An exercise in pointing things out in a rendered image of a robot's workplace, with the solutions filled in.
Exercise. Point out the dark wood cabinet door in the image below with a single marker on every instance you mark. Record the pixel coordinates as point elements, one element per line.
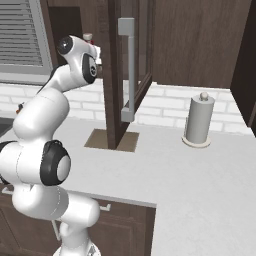
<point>246,66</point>
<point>113,66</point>

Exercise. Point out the dark sink basin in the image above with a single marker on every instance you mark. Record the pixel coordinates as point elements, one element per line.
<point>4,125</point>

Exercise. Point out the brown flat cutting board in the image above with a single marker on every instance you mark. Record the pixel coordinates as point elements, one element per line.
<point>130,141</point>

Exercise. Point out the grey window blinds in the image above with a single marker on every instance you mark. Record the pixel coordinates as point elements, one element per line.
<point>18,31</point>

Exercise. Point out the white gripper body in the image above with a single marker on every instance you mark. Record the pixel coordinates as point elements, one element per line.
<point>98,56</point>

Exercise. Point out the dark wood wall cabinet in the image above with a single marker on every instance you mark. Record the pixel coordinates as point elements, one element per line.
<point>196,40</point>

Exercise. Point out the dark wood base cabinet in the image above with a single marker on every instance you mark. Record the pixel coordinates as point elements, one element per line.
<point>126,230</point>

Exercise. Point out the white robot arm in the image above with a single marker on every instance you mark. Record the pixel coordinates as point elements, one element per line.
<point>36,160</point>

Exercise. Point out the grey paper towel holder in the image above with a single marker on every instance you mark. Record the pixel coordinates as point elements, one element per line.
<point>199,120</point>

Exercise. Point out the white capped red bottle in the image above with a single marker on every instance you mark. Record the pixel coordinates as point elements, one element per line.
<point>88,37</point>

